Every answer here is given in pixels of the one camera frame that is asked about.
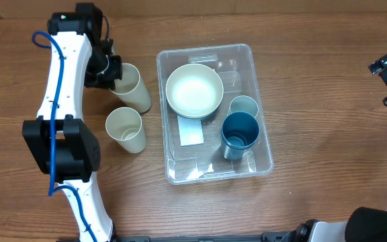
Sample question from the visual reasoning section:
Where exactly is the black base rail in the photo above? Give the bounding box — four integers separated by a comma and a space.
113, 231, 295, 242

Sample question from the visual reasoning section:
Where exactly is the beige tall cup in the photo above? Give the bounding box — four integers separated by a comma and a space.
105, 107, 146, 153
111, 63, 151, 114

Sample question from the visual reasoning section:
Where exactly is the dark blue bowl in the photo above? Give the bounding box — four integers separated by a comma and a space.
169, 104, 220, 120

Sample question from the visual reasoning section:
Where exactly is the white label in bin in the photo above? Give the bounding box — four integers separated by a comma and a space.
177, 116, 204, 147

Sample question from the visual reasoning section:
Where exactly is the grey small cup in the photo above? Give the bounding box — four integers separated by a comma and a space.
228, 95, 259, 118

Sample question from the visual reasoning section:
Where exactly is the dark blue tall cup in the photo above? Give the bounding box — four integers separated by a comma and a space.
221, 112, 260, 150
220, 132, 255, 161

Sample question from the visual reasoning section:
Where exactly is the clear plastic storage bin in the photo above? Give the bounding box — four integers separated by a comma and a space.
157, 44, 273, 185

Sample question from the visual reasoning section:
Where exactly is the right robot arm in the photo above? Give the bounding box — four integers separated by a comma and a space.
282, 54, 387, 242

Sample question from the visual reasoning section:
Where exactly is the cream bowl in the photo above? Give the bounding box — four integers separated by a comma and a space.
165, 63, 224, 106

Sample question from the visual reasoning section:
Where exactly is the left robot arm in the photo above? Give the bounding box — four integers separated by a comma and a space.
22, 3, 122, 241

